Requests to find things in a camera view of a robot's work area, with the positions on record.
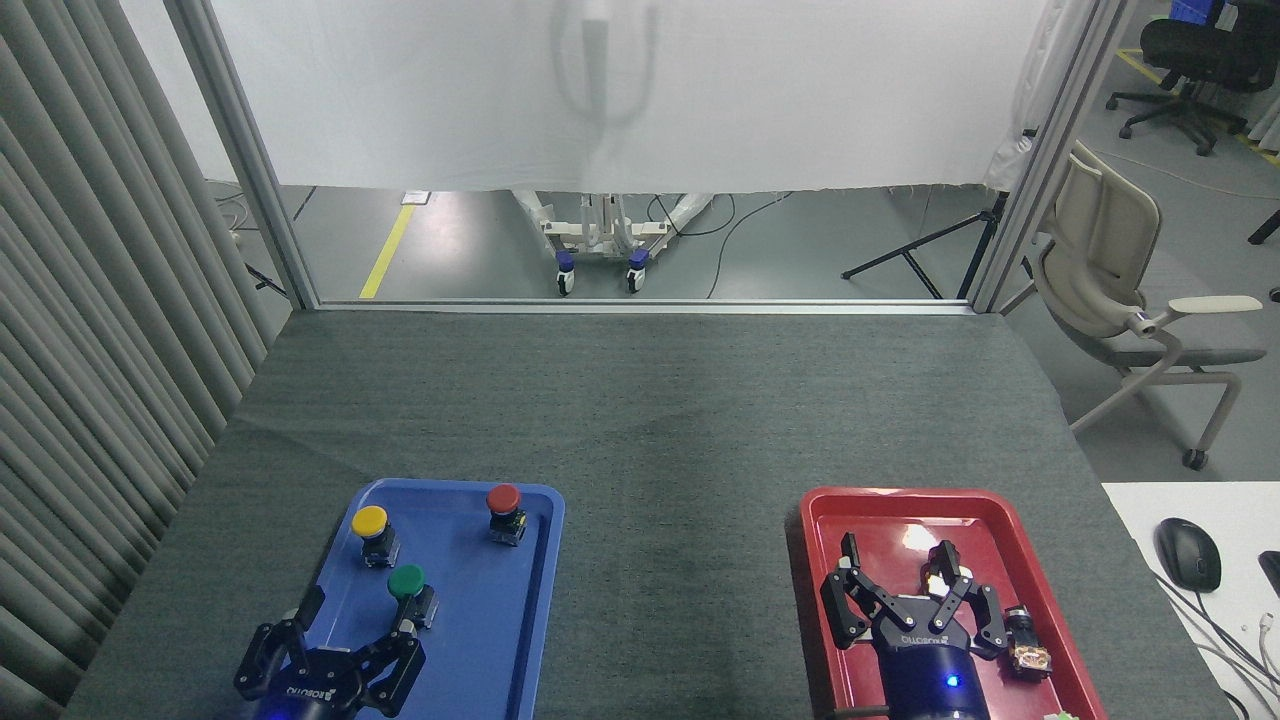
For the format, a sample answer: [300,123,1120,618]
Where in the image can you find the black computer mouse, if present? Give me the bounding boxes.
[1154,517,1223,594]

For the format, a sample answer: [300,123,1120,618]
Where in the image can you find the yellow push button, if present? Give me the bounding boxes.
[350,505,402,569]

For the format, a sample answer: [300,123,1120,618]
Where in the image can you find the green push button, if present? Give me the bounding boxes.
[387,564,440,631]

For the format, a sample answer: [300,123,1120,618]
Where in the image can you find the white side desk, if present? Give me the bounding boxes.
[1102,482,1280,720]

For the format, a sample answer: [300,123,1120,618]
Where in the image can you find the black tripod stand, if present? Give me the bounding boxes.
[842,130,1037,301]

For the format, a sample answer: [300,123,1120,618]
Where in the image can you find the dark grey table cloth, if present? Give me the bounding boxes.
[60,310,1236,720]

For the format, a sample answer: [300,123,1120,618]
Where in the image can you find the silver aluminium frame post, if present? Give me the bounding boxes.
[165,0,321,309]
[965,0,1141,314]

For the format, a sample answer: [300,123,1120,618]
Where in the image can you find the blue plastic tray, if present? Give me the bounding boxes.
[260,478,566,720]

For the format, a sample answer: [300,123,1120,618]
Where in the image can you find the black office chair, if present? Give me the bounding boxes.
[1105,0,1280,157]

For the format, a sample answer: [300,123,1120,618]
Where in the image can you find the silver aluminium frame rail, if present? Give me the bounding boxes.
[290,298,977,317]

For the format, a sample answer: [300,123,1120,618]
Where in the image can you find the beige office chair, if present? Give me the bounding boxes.
[1000,140,1269,472]

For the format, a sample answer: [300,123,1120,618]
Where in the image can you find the red plastic tray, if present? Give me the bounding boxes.
[800,487,1109,720]

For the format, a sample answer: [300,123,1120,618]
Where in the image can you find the black switch with copper contacts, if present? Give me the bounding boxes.
[1003,605,1055,682]

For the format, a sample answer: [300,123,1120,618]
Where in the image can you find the black floor cable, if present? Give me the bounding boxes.
[648,192,793,300]

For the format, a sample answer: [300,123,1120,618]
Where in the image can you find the grey pleated curtain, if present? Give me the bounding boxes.
[0,0,278,720]

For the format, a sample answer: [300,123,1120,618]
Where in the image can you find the white stand on wheels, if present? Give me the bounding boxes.
[514,190,717,297]

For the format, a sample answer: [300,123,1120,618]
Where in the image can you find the red push button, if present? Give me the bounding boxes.
[485,484,529,547]

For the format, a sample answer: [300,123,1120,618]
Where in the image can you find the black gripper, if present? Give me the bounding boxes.
[234,585,427,720]
[820,533,1009,720]

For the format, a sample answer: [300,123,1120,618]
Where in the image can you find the white hanging curtain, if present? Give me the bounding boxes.
[210,0,1073,196]

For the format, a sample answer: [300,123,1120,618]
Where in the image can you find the grey desk cables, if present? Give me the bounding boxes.
[1148,568,1280,720]

